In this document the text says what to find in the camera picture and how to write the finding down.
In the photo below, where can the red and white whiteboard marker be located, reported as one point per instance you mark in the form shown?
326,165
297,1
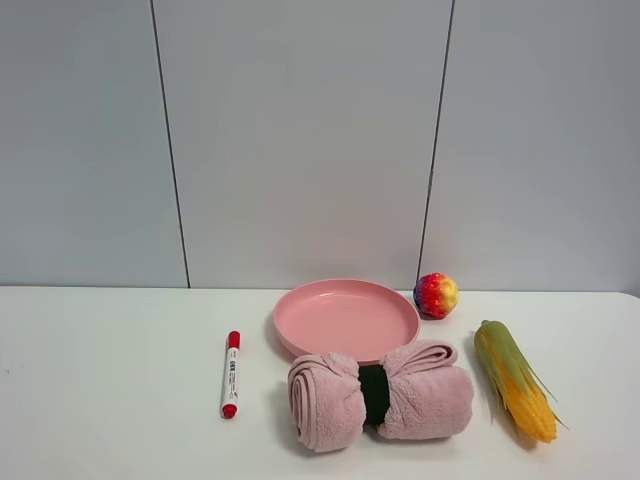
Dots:
230,396

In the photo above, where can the pink round plate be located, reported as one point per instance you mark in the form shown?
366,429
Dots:
356,318

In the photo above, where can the rainbow coloured foam ball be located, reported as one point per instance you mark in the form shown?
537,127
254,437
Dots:
435,295

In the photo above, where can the black band around towel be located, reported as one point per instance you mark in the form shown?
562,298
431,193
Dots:
374,386

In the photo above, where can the rolled pink towel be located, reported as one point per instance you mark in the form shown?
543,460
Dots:
431,397

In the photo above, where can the toy corn cob with husk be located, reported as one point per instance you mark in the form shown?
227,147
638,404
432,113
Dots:
518,388

